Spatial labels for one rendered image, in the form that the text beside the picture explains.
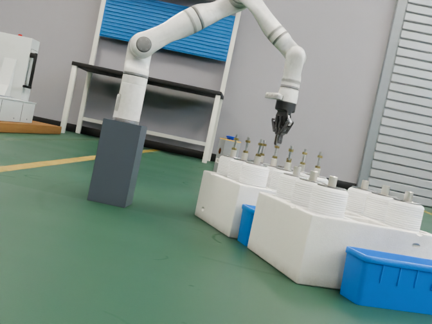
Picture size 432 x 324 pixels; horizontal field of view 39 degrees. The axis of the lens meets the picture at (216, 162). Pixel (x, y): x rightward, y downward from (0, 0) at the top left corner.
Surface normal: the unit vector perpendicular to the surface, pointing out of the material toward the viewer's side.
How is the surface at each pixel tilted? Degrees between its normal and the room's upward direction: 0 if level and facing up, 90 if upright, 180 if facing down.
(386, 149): 90
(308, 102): 90
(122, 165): 90
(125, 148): 90
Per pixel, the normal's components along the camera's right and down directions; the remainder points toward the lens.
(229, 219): -0.92, -0.18
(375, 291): 0.27, 0.14
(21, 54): -0.05, 0.04
